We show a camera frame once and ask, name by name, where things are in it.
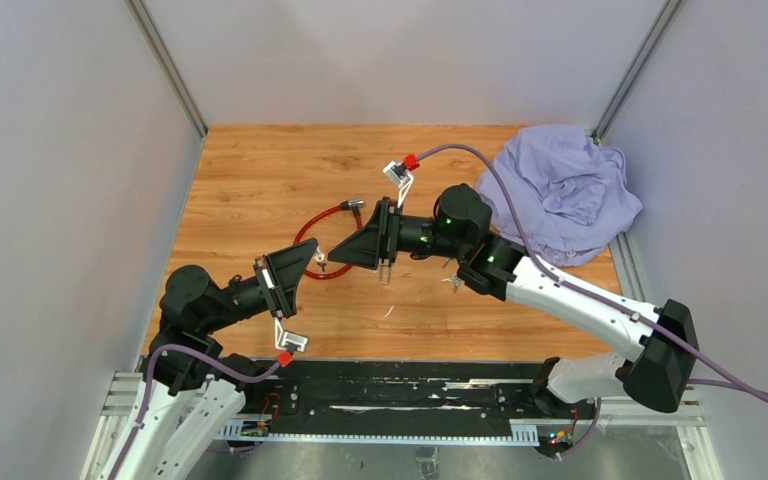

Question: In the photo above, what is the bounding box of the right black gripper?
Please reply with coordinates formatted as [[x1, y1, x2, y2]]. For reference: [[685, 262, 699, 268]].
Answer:
[[327, 198, 467, 271]]

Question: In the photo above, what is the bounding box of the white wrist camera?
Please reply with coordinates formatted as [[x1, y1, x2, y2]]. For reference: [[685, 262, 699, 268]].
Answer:
[[382, 161, 415, 208], [274, 318, 309, 354]]

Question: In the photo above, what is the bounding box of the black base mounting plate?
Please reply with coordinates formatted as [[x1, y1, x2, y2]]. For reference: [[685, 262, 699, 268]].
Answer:
[[201, 358, 599, 440]]

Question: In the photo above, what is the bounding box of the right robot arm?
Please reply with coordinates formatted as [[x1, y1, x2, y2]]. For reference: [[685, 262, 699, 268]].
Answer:
[[327, 184, 698, 417]]

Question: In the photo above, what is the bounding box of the red cable lock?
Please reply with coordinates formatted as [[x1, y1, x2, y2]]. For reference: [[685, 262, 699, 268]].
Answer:
[[293, 198, 365, 281]]

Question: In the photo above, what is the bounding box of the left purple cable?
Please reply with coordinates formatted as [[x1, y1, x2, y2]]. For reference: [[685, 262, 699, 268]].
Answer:
[[105, 343, 294, 480]]

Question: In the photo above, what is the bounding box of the silver key pair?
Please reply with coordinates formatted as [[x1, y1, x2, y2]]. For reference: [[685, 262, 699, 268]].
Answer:
[[442, 275, 464, 293]]

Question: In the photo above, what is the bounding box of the brass padlock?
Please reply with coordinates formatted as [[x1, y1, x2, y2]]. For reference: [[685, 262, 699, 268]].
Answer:
[[378, 264, 392, 285]]

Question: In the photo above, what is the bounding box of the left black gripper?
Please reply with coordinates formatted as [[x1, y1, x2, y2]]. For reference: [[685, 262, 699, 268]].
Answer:
[[202, 236, 318, 332]]

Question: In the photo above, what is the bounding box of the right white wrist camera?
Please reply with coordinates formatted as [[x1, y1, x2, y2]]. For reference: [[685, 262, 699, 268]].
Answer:
[[382, 161, 415, 208]]

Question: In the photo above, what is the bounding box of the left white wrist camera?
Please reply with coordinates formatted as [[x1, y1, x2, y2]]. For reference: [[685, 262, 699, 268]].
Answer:
[[274, 318, 309, 354]]

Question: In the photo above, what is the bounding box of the lavender crumpled cloth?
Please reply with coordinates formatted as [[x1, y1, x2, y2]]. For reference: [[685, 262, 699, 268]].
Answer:
[[475, 125, 643, 267]]

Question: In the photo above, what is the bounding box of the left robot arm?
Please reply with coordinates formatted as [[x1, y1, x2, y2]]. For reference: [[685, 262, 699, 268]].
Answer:
[[97, 238, 319, 479]]

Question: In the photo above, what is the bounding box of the small silver key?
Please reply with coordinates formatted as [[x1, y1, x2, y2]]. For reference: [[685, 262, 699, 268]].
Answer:
[[313, 248, 327, 274]]

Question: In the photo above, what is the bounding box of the aluminium frame rail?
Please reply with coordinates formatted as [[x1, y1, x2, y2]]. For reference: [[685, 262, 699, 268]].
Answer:
[[102, 372, 707, 448]]

